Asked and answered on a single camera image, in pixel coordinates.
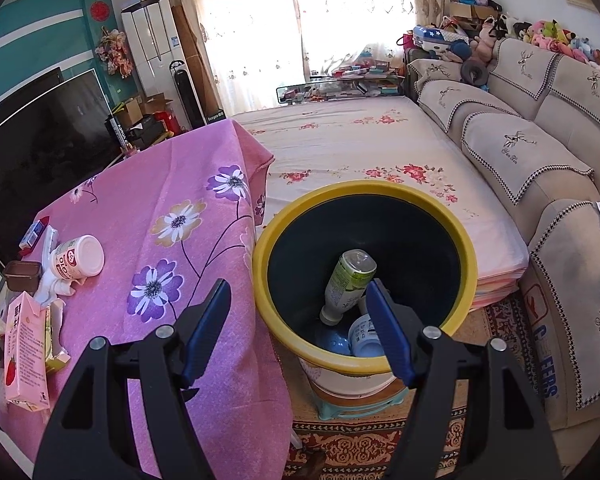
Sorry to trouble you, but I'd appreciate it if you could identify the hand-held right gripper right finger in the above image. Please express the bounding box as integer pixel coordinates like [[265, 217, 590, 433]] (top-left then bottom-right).
[[365, 278, 563, 480]]

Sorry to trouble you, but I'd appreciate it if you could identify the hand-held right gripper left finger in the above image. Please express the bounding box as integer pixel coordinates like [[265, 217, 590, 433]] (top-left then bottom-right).
[[32, 278, 232, 480]]

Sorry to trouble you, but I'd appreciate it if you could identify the yellow-rimmed dark bin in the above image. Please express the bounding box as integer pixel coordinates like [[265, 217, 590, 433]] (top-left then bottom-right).
[[252, 180, 479, 403]]

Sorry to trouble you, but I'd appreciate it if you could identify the white tissue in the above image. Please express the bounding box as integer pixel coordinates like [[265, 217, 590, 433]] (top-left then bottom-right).
[[32, 227, 78, 306]]

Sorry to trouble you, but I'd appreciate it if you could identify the white paper cup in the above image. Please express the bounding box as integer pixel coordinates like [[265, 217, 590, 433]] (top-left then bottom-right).
[[348, 314, 388, 358]]

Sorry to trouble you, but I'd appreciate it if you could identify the blue round container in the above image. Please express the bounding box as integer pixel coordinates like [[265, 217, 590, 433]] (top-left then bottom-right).
[[315, 327, 353, 356]]

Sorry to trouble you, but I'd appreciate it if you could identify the green label plastic bottle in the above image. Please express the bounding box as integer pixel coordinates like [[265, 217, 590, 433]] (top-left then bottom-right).
[[320, 249, 377, 326]]

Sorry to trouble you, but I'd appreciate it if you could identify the teal plastic stool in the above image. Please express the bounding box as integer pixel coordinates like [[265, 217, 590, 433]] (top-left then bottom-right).
[[317, 385, 406, 422]]

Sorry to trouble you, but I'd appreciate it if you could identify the patterned rug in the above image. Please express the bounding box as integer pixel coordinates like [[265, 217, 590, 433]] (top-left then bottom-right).
[[290, 292, 541, 480]]

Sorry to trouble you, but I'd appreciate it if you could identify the white jar pink label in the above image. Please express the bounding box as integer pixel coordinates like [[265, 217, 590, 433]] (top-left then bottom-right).
[[49, 235, 105, 281]]

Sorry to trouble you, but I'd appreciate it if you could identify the yellow green packet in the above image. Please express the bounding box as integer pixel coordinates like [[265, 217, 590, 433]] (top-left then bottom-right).
[[44, 300, 72, 373]]

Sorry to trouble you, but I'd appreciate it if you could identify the pink floral tablecloth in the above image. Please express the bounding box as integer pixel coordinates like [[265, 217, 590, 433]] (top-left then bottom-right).
[[0, 119, 295, 480]]

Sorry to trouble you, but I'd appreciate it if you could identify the pink carton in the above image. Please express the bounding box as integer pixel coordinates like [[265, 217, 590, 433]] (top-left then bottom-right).
[[4, 291, 56, 412]]

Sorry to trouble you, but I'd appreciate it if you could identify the floral bed sheet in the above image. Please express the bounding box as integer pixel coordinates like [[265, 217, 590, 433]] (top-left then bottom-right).
[[230, 95, 531, 311]]

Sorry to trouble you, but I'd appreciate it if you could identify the small brown box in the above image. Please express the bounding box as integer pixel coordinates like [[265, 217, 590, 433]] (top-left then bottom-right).
[[2, 260, 43, 292]]

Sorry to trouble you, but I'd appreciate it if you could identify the red blue small pack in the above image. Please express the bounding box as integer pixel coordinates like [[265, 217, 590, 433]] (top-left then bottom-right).
[[19, 216, 51, 256]]

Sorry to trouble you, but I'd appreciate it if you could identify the beige sofa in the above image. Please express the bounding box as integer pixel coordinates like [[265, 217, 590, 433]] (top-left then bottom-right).
[[405, 35, 600, 433]]

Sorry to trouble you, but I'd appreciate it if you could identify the open cardboard box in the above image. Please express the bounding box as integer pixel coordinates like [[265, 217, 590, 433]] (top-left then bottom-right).
[[117, 94, 166, 131]]

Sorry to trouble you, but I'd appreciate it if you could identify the black tower fan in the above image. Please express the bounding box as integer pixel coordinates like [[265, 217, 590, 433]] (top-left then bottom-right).
[[169, 60, 207, 131]]

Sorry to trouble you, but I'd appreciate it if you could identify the glass table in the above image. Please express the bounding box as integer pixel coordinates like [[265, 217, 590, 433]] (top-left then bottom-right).
[[276, 74, 406, 106]]

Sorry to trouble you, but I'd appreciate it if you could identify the black television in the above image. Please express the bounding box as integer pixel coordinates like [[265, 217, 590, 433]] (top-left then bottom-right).
[[0, 67, 126, 268]]

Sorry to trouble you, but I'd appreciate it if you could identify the grey neck pillow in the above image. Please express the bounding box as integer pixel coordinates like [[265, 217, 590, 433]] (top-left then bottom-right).
[[461, 60, 491, 86]]

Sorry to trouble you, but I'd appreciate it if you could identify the white standing cabinet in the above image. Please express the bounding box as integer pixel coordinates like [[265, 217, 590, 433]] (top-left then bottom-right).
[[121, 0, 191, 106]]

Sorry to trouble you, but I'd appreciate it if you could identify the artificial flower bouquet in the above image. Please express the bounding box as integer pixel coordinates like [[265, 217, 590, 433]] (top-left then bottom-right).
[[95, 27, 133, 80]]

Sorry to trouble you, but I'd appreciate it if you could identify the blue star-print case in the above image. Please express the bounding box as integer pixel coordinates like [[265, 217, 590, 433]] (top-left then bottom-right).
[[412, 24, 473, 58]]

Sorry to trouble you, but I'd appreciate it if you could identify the sheer embroidered curtain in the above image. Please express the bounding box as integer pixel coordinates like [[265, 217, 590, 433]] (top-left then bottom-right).
[[175, 0, 446, 116]]

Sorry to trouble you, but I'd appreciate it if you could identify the pile of plush toys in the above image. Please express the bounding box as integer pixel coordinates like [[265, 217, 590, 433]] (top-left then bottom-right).
[[480, 12, 600, 81]]

